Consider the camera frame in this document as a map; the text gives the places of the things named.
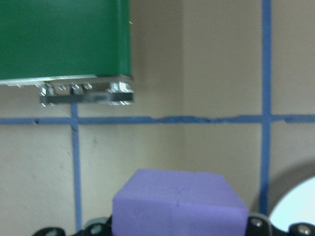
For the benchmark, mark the purple foam block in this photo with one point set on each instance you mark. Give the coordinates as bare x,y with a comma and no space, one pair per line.
179,204

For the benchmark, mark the light blue plate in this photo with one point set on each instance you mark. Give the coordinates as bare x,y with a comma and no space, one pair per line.
295,204

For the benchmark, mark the green conveyor belt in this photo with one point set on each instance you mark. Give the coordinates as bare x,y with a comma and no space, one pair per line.
61,37

